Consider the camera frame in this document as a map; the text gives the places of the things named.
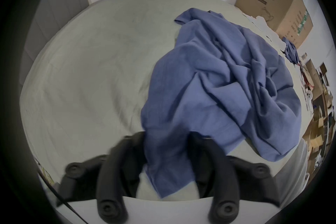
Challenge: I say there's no brown cardboard carton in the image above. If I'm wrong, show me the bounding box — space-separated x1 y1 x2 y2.
234 0 313 49

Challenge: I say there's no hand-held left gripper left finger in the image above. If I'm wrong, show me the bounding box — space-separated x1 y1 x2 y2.
57 132 147 224

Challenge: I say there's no bed with beige sheet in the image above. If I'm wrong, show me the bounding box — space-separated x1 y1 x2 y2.
20 0 309 202

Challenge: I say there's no small blue cloth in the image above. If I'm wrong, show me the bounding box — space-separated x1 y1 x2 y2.
281 37 302 66

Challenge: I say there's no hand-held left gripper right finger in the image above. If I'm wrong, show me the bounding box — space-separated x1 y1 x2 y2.
188 132 281 224

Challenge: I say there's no grey padded headboard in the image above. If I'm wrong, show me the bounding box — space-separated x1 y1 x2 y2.
19 0 91 85

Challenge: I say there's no blue shirt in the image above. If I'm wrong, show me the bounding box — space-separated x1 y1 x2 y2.
141 8 302 199

